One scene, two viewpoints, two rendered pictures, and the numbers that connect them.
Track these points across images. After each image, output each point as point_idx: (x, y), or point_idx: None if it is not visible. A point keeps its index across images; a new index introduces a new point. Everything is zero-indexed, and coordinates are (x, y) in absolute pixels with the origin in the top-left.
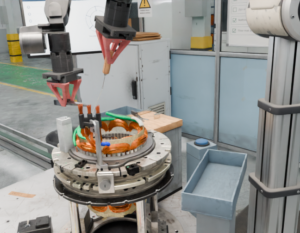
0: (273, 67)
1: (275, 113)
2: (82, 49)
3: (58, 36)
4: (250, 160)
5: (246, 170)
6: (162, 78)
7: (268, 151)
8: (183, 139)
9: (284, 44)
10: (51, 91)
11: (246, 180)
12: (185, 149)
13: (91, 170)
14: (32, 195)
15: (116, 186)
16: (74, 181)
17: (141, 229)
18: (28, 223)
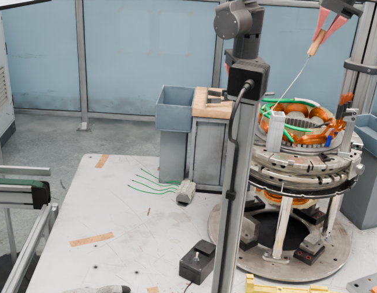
0: (372, 31)
1: (375, 73)
2: (5, 0)
3: (262, 14)
4: (132, 127)
5: (138, 139)
6: None
7: (359, 109)
8: (24, 118)
9: None
10: None
11: (146, 150)
12: (41, 131)
13: (340, 160)
14: (108, 234)
15: None
16: (317, 178)
17: (337, 206)
18: (197, 256)
